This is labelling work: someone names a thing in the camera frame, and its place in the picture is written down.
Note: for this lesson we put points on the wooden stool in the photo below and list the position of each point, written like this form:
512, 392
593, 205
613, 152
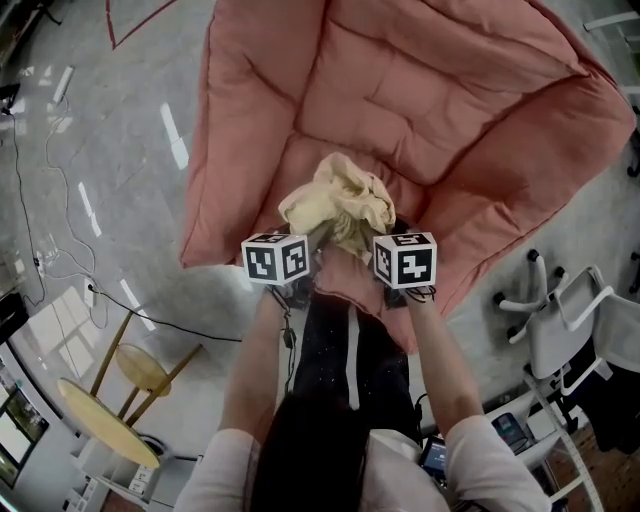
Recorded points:
142, 367

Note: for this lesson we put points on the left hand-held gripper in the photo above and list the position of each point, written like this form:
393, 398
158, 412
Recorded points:
275, 257

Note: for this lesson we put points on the white office chair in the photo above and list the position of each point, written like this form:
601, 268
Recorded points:
560, 330

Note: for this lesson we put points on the computer monitor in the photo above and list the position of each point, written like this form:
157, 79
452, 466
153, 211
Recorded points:
20, 430

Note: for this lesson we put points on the dark blue box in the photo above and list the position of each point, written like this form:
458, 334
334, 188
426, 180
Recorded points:
509, 430

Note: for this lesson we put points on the round wooden table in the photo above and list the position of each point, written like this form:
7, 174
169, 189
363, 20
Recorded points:
107, 425

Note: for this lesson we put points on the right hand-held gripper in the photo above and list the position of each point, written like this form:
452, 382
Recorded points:
412, 265

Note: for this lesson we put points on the white storage boxes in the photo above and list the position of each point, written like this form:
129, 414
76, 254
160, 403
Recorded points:
125, 475

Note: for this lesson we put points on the white metal frame rack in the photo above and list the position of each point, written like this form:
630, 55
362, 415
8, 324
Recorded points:
565, 430

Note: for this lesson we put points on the pink padded seat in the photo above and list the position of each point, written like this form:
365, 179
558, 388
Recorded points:
410, 100

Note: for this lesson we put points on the white power strip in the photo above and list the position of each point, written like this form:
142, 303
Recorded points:
89, 294
63, 82

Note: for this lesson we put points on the person's white shirt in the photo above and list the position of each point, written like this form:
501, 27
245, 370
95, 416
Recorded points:
480, 475

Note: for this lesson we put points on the person's left forearm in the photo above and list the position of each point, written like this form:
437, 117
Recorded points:
255, 365

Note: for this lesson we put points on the beige cloth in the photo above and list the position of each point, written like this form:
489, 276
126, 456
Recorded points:
330, 200

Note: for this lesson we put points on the black device with screen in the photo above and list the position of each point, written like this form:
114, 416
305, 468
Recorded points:
434, 454

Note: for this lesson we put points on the person's black striped trousers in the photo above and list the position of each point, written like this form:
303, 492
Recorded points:
325, 360

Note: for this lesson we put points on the person's right forearm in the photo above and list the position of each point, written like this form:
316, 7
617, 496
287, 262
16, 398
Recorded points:
442, 365

